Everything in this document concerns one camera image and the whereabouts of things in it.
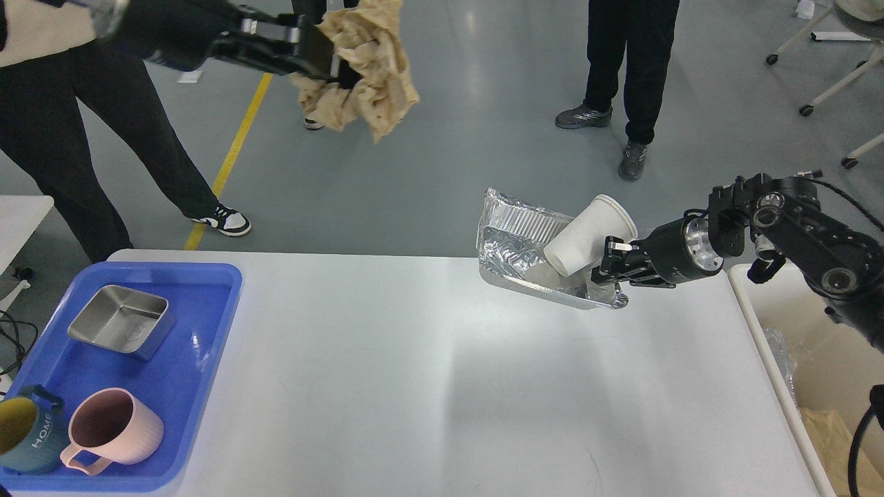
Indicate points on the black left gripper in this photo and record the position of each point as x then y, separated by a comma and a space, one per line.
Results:
182, 34

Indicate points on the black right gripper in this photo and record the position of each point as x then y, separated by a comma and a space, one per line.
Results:
675, 253

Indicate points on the cream paper cup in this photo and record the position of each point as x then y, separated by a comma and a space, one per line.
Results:
581, 244

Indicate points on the brown paper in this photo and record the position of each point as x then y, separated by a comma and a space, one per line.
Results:
375, 80

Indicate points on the aluminium foil tray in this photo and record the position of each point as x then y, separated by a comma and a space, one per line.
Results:
511, 237

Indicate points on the square stainless steel dish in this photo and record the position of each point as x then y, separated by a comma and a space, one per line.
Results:
124, 320

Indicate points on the pink ribbed mug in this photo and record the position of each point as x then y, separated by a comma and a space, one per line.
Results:
111, 426

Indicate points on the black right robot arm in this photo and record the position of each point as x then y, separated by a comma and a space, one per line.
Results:
783, 218

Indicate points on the person with black-white sneakers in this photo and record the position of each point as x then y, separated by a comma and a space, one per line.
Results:
313, 11

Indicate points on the person with grey shoes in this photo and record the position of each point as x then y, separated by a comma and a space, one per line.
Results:
629, 46

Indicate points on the white plastic bin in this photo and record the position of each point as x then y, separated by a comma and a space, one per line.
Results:
812, 363

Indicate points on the teal HOME mug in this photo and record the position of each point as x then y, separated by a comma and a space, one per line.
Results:
34, 430

